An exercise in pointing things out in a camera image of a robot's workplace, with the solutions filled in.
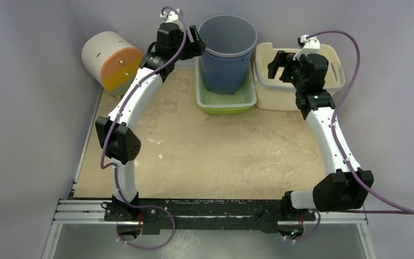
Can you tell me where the grey plastic bucket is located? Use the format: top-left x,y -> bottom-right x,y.
199,15 -> 258,58

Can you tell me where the cream perforated basket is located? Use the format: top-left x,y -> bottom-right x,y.
253,43 -> 346,111

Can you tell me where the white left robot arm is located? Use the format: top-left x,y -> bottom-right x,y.
95,22 -> 205,221

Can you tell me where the aluminium rail frame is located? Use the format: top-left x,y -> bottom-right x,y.
40,89 -> 377,259

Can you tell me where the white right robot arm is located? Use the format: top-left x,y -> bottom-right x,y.
267,51 -> 374,220

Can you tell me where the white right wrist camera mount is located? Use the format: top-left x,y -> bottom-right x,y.
298,35 -> 320,55

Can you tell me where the round drawer box orange yellow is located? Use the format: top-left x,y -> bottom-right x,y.
81,31 -> 143,96

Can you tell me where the green and white tray basket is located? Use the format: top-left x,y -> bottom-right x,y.
195,58 -> 257,115

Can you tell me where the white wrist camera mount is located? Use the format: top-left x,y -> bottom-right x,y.
298,35 -> 320,55
160,9 -> 181,23

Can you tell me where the blue plastic bucket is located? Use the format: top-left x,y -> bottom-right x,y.
201,50 -> 253,94

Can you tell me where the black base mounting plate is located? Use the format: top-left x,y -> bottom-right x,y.
100,198 -> 316,239

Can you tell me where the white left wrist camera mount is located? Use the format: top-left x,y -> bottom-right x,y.
160,9 -> 181,23

